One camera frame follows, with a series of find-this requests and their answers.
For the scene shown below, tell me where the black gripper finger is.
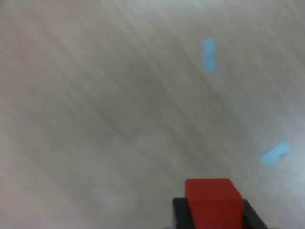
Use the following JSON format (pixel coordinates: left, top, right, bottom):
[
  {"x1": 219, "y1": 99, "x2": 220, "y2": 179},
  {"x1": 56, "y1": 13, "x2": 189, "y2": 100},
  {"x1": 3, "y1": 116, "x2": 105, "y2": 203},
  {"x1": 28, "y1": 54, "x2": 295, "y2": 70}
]
[
  {"x1": 242, "y1": 199, "x2": 269, "y2": 229},
  {"x1": 172, "y1": 197, "x2": 195, "y2": 229}
]

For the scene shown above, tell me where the red cube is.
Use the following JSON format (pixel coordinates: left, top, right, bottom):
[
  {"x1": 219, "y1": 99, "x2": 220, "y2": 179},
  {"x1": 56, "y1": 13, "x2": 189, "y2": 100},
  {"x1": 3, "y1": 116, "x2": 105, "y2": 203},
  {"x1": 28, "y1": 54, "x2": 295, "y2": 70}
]
[{"x1": 184, "y1": 178, "x2": 244, "y2": 229}]

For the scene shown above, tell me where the blue tape piece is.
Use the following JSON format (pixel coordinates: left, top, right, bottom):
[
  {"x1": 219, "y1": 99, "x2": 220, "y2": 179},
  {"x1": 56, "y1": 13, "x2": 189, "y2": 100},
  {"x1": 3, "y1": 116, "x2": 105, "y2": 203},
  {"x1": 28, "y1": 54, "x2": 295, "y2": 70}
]
[
  {"x1": 202, "y1": 38, "x2": 219, "y2": 72},
  {"x1": 259, "y1": 141, "x2": 291, "y2": 167}
]

